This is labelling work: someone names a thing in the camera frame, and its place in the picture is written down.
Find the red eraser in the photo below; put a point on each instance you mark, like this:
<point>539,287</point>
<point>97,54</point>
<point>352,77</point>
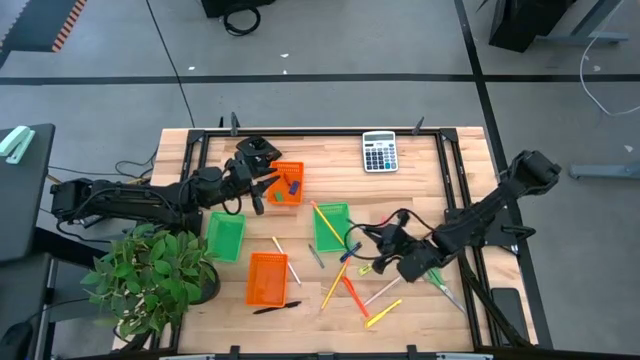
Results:
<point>288,179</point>

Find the yellow highlighter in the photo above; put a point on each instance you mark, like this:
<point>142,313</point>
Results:
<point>382,314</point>

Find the grey desk leg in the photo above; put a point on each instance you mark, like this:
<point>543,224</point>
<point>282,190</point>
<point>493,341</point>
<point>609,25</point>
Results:
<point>590,36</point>

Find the black side table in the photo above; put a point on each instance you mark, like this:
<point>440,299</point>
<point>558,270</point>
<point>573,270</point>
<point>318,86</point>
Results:
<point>25,200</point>

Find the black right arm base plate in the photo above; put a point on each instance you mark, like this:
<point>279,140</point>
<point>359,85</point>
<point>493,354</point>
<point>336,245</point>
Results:
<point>505,237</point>

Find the green plastic basket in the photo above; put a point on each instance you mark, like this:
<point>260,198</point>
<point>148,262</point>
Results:
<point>332,240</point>
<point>226,237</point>

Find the mint green stapler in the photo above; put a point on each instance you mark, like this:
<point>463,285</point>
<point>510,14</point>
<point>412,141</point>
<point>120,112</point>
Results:
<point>16,144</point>

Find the black computer mouse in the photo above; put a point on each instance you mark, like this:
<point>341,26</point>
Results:
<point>12,345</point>

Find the orange highlighter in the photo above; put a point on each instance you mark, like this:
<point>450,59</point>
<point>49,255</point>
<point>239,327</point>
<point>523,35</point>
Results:
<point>356,297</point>

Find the white pencil yellow eraser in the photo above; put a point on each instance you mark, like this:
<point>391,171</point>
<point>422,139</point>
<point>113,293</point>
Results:
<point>287,261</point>

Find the green leafy plant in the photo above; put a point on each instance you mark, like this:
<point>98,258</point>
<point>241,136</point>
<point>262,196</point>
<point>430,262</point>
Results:
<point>150,270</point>

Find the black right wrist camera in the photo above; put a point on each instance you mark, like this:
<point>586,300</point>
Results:
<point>403,218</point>

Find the plain yellow pencil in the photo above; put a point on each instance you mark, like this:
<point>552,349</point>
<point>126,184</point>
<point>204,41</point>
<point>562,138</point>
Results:
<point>327,222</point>

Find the pink white pen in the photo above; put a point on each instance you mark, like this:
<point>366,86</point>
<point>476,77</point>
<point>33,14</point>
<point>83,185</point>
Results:
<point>382,291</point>

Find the yellow pencil orange cap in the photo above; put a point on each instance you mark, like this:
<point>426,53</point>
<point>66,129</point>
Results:
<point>334,286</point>

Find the black pen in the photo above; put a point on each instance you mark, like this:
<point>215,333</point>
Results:
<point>276,307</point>

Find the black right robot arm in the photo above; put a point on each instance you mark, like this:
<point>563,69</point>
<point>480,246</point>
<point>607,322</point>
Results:
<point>500,205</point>

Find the black mat orange striped edge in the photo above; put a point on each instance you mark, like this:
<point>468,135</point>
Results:
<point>35,25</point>

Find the black plant pot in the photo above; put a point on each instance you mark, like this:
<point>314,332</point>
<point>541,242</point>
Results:
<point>212,287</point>

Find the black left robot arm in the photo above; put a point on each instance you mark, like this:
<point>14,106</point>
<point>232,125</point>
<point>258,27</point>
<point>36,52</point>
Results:
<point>140,200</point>

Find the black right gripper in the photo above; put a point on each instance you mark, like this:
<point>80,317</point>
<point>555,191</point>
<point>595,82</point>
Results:
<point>419,262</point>

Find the black equipment box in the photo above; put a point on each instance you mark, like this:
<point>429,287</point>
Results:
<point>235,6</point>

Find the grey desk foot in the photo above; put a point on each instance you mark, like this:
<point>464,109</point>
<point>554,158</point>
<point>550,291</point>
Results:
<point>605,171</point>

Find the purple eraser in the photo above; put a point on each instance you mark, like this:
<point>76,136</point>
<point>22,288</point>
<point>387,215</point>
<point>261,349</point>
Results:
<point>294,188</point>

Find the black frame clamp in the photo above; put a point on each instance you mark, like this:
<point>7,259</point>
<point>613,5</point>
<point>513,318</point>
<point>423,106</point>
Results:
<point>234,125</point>
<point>412,352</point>
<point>417,127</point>
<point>234,352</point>

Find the white desk calculator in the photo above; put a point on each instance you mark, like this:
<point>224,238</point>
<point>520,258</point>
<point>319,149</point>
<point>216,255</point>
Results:
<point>380,152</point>

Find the black metal table frame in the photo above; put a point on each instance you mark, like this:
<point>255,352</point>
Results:
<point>325,133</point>

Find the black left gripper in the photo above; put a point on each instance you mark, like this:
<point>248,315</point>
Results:
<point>239,179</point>

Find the black floor box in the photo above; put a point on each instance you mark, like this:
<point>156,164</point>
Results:
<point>525,22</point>

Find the orange plastic basket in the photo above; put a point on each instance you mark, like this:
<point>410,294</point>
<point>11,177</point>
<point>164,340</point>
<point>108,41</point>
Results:
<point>286,170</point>
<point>267,280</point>

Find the black flat pad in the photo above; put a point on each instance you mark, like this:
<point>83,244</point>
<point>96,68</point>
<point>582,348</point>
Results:
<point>510,312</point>

